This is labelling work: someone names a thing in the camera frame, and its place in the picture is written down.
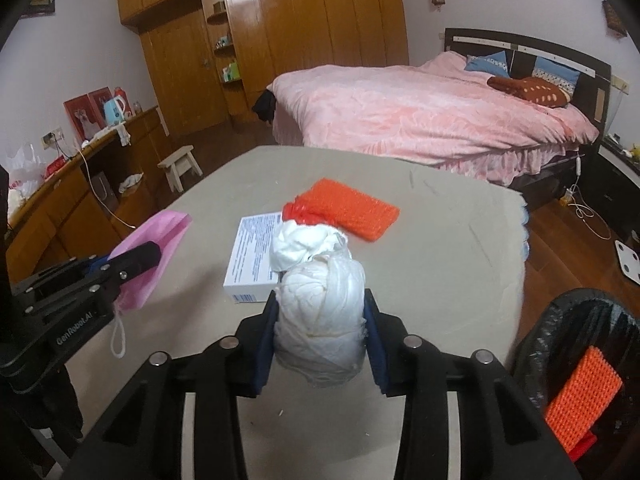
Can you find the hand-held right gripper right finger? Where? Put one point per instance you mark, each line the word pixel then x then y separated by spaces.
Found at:
pixel 377 360

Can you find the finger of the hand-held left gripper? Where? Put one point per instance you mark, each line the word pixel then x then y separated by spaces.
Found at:
pixel 75 267
pixel 140 257

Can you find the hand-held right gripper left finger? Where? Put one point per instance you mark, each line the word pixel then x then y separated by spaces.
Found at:
pixel 264 355

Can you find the pink face mask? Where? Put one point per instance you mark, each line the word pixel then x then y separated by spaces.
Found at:
pixel 165 230

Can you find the white balled plastic bag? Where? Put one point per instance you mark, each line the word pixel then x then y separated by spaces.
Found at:
pixel 320 320

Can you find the white printed carton box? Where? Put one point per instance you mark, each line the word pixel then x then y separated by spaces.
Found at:
pixel 250 260

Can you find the small red plastic bag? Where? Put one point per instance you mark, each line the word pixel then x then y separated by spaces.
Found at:
pixel 300 210

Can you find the orange foam net sleeve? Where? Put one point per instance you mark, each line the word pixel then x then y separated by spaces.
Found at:
pixel 582 400
pixel 350 207

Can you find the trash bin with black liner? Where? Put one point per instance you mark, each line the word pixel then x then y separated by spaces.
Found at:
pixel 565 320

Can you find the wooden dresser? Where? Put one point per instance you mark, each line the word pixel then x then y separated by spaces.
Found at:
pixel 60 225

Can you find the dark cloth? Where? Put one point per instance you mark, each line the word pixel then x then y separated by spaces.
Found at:
pixel 62 402

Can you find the white crumpled rag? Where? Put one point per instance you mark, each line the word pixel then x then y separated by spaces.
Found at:
pixel 131 184

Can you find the paper bag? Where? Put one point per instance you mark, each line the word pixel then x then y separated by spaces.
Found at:
pixel 104 189

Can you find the red box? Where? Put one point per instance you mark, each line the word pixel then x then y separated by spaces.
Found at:
pixel 56 167

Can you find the small wooden stool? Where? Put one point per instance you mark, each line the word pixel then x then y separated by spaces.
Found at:
pixel 179 160

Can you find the white plastic bags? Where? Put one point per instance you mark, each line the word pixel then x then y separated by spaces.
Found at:
pixel 20 165

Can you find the light blue kettle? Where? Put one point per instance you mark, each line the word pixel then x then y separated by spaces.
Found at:
pixel 115 112

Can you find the small glass jar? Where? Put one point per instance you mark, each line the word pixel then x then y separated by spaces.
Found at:
pixel 137 108

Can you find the red bottle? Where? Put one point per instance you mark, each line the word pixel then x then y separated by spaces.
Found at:
pixel 119 93

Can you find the black cloth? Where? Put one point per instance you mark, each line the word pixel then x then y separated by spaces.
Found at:
pixel 265 105

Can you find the small shelf figurines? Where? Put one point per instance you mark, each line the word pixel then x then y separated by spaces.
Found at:
pixel 224 41

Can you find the pink duvet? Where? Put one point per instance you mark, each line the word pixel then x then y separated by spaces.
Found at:
pixel 400 120

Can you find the small yellow object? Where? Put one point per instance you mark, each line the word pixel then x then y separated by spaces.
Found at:
pixel 567 200

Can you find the white bathroom scale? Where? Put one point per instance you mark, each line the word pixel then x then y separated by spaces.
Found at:
pixel 629 262

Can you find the wooden wardrobe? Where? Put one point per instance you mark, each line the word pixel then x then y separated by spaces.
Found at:
pixel 300 20

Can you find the dark nightstand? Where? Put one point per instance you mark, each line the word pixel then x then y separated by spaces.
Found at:
pixel 617 185

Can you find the brown dotted pillow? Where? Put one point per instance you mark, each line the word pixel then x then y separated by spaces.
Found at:
pixel 530 91

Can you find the blue pillow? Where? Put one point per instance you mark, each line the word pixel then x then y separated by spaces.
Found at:
pixel 555 75
pixel 487 63

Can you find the yellow plush toy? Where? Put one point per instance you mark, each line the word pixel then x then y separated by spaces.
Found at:
pixel 634 151

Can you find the dark wooden bed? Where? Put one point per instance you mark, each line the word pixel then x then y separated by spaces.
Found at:
pixel 595 95

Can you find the dresser wall outlet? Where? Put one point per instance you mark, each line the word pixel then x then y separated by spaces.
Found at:
pixel 52 138

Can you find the red photo frame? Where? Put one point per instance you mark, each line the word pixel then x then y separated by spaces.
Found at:
pixel 80 117
pixel 100 100

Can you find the bedside wall outlet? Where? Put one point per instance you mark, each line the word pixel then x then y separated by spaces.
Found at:
pixel 620 85

